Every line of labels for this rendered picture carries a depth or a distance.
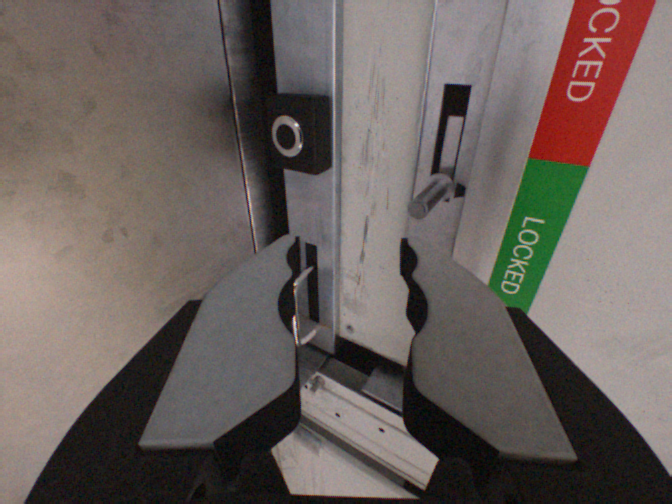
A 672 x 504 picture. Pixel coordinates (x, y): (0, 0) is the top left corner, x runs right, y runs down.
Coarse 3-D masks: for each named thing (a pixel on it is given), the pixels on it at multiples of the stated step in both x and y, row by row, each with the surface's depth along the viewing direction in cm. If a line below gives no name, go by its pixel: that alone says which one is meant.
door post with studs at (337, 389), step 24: (336, 360) 43; (312, 384) 40; (336, 384) 38; (360, 384) 40; (336, 408) 39; (360, 408) 37; (384, 408) 35; (360, 432) 39; (384, 432) 36; (408, 456) 36; (432, 456) 33
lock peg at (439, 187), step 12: (432, 180) 24; (444, 180) 23; (420, 192) 22; (432, 192) 21; (444, 192) 23; (456, 192) 23; (408, 204) 21; (420, 204) 20; (432, 204) 21; (420, 216) 20
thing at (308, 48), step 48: (288, 0) 23; (336, 0) 21; (288, 48) 24; (336, 48) 23; (336, 96) 24; (336, 144) 26; (288, 192) 31; (336, 192) 29; (336, 240) 31; (336, 288) 35; (336, 336) 39
